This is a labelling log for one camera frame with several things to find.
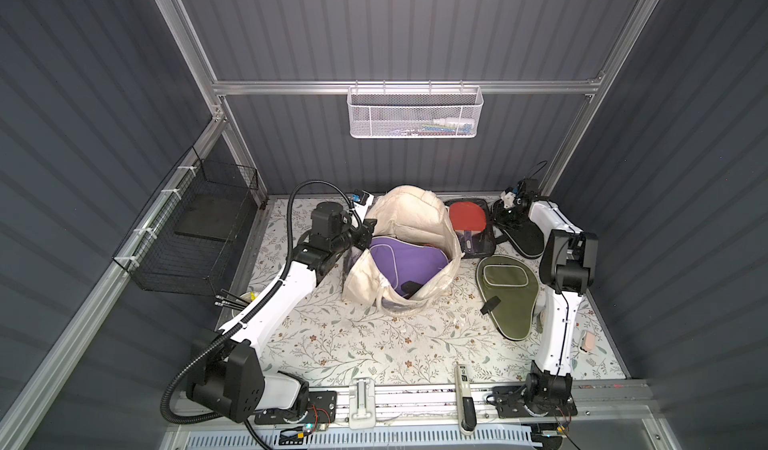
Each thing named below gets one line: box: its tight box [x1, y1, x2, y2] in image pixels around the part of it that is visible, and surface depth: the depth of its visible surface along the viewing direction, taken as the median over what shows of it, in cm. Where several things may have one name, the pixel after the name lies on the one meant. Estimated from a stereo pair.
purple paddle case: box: [369, 236, 450, 295], surface depth 90 cm
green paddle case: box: [476, 254, 539, 341], surface depth 95 cm
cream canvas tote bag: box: [342, 185, 464, 315], surface depth 82 cm
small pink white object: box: [580, 331, 597, 353], surface depth 84 cm
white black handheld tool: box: [454, 363, 477, 436], surface depth 72 cm
